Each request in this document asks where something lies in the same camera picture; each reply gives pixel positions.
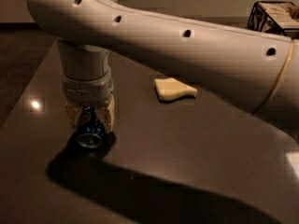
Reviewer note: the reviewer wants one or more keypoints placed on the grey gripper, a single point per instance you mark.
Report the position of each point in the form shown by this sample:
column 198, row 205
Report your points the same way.
column 87, row 89

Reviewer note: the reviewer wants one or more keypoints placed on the black wire basket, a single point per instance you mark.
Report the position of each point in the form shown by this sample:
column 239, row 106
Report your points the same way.
column 260, row 21

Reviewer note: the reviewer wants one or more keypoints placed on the yellow sponge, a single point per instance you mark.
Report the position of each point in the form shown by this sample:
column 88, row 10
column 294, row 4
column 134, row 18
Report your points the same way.
column 170, row 89

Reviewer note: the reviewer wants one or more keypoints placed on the snack packets in basket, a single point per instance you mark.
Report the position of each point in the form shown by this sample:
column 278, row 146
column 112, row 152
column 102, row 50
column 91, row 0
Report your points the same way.
column 281, row 13

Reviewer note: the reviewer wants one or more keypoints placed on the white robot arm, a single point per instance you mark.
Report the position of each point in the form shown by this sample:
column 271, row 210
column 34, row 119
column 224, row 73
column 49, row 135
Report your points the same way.
column 254, row 71

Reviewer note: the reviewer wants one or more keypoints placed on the blue pepsi can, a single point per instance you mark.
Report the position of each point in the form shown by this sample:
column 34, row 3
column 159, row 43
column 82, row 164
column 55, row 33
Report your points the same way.
column 90, row 131

